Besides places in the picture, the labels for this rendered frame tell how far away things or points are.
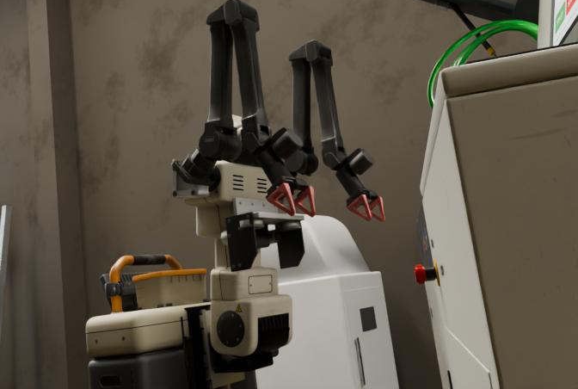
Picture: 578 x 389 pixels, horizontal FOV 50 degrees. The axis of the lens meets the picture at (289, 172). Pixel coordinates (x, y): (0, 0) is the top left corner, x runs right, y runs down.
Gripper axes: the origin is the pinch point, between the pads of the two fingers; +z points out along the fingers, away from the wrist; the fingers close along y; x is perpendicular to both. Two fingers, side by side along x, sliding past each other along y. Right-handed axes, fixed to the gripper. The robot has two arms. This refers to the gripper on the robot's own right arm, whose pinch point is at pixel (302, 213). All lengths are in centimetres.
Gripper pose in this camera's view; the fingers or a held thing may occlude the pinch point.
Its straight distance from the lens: 159.2
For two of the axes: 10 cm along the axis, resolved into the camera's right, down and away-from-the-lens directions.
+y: 5.5, 1.0, 8.3
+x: -6.8, 6.3, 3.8
